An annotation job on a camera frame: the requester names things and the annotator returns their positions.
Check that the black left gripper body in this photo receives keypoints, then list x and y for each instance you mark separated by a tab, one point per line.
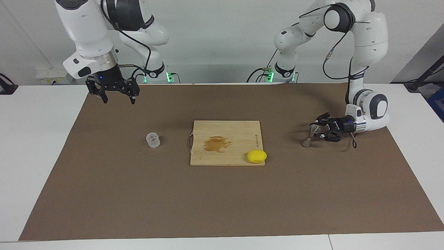
345	125

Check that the clear glass cup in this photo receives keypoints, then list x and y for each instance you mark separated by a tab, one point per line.
153	141

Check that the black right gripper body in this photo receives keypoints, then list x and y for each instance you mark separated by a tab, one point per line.
111	78

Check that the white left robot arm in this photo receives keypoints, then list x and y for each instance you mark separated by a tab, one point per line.
371	34

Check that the yellow lemon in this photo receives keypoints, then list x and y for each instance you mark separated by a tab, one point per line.
256	156

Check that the wooden cutting board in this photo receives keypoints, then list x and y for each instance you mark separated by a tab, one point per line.
239	135

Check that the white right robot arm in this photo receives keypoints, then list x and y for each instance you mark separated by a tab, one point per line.
86	27

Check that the brown table mat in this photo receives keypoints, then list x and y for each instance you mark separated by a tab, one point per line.
222	201

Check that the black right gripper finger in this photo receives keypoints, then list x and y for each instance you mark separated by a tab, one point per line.
94	86
133	88

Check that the metal jigger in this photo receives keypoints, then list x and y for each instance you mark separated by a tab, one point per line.
306	142

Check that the black stand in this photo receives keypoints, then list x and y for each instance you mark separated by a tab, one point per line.
421	80

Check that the black clamp mount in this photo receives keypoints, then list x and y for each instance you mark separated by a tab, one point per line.
7	86

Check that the blue crate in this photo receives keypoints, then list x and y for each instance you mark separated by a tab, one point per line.
437	102

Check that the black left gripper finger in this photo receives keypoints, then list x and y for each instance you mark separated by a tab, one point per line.
326	119
333	136

